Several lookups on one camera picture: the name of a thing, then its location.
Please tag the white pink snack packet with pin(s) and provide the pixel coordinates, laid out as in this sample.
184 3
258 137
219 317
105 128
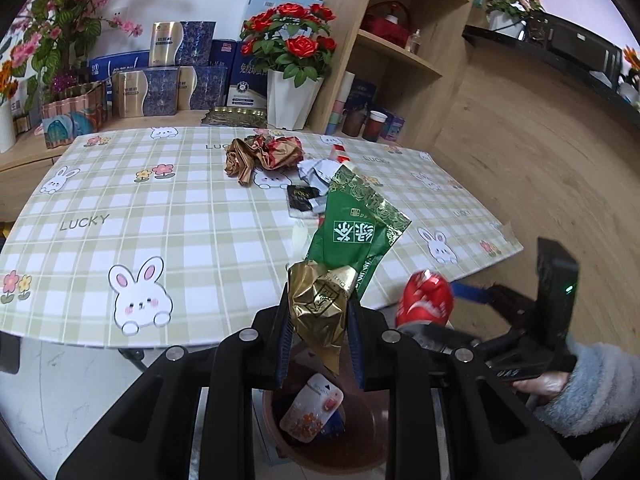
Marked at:
310 405

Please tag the teal patterned pouch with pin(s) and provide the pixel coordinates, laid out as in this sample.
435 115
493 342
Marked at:
70 127

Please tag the small purple blue box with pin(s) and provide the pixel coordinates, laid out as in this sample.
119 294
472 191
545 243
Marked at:
394 127

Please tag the red rose plant white pot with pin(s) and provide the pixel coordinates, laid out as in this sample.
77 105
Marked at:
295 95

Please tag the gold blue gift box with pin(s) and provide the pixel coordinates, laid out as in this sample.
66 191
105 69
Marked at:
145 92
182 42

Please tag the orange flowers white vase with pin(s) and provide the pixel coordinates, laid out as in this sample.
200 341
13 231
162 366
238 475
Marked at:
6 125

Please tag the light blue white carton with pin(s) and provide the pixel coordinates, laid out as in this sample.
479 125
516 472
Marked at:
272 0

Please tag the green tea bag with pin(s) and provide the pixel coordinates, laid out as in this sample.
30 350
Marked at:
350 235

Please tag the pink blossom plant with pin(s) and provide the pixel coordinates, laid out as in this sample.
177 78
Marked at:
60 20

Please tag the checked bunny tablecloth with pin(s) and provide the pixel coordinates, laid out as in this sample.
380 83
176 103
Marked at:
200 240

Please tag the red basket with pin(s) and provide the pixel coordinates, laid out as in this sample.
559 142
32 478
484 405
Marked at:
387 25

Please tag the wooden shelf unit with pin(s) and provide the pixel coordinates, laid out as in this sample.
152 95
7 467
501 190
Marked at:
350 10

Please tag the brown cup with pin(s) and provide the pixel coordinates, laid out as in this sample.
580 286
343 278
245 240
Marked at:
354 122

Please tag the large blue white box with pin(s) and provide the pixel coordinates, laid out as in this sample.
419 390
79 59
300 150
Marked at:
120 62

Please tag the dark blue gold box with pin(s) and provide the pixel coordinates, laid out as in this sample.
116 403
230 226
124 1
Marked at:
200 87

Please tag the wooden fence planter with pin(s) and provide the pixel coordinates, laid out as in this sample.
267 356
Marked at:
75 97

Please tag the black table leg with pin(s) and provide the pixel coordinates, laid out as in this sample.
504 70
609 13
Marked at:
131 358

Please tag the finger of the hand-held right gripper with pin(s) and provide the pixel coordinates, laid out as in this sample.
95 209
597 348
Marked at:
470 294
442 338

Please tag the small black packet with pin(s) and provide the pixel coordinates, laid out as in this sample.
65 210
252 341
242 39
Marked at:
302 199

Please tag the gold tray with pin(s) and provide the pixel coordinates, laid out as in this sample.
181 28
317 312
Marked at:
232 116

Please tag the crumpled red gold wrapper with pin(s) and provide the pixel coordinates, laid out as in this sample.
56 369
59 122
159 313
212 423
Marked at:
282 152

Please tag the pink orange flowers white pot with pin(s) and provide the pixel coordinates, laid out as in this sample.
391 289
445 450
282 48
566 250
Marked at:
510 5

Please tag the person's right forearm fluffy sleeve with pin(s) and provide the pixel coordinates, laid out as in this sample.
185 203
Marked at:
595 390

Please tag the crumpled white blue wrapper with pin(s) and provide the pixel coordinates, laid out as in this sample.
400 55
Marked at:
317 172

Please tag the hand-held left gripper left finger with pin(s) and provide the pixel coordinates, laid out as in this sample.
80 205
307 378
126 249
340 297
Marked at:
283 345

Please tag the small glass bottle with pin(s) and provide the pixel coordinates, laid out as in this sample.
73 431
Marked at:
413 42

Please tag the blue box white label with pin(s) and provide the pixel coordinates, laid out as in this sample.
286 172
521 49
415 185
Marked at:
245 87

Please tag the brown trash bin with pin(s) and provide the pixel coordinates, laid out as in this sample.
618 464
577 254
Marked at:
361 425

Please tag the red cigarette box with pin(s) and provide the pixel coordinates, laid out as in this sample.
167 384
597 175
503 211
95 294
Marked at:
340 154

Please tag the stack of pastel paper cups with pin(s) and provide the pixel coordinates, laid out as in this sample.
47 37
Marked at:
342 100

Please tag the red soda can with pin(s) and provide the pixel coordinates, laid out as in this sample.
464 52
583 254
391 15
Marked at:
425 302

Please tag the black counter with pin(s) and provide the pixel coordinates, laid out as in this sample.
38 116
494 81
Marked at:
550 67

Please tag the crumpled bronze wrapper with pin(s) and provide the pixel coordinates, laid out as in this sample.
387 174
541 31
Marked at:
240 160

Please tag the person's right hand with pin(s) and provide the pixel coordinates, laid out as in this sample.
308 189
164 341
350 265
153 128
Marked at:
542 386

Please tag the gold foil bag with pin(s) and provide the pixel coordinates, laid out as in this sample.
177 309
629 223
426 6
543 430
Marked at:
320 310

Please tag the plain dark blue box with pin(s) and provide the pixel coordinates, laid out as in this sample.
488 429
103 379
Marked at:
223 52

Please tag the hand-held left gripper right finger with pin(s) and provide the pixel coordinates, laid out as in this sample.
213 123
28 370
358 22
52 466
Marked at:
358 355

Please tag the red white paper cup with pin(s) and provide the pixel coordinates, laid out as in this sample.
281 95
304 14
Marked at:
374 127

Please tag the black appliance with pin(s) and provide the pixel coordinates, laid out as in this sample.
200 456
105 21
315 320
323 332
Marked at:
575 42

